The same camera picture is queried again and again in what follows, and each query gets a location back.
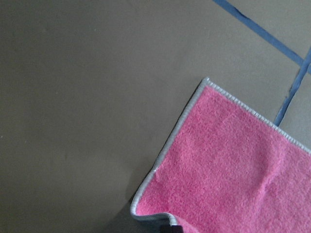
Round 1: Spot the pink towel with white edge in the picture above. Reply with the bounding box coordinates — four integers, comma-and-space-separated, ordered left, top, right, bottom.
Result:
130, 78, 311, 233

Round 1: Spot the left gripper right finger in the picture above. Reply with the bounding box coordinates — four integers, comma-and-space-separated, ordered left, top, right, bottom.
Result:
171, 220, 184, 233

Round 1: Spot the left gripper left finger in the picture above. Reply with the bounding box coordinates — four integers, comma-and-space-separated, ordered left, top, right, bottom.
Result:
159, 221, 172, 233

